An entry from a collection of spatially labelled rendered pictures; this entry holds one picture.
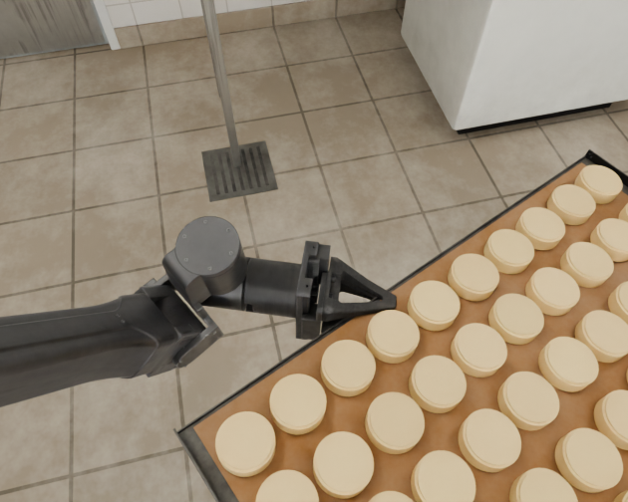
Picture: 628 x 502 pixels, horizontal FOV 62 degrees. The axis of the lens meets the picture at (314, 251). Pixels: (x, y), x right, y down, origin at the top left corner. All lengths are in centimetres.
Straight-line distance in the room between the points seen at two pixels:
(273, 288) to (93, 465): 116
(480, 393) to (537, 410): 5
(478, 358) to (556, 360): 7
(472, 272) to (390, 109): 170
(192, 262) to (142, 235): 142
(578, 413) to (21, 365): 46
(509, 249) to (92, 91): 210
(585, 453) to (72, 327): 43
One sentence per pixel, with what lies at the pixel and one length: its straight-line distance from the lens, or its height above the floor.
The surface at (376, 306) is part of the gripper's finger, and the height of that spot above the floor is 100.
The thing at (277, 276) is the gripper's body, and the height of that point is 102.
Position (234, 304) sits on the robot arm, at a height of 100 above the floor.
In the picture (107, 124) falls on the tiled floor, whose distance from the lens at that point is 230.
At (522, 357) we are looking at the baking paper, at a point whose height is 99.
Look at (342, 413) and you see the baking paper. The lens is 49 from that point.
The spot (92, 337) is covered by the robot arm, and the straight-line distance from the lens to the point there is 44.
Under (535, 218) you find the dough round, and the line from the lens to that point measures 64.
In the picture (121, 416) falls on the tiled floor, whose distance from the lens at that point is 162.
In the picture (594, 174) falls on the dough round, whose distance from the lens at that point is 73.
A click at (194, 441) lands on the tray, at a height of 100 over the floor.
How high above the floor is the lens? 147
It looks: 57 degrees down
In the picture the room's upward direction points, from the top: straight up
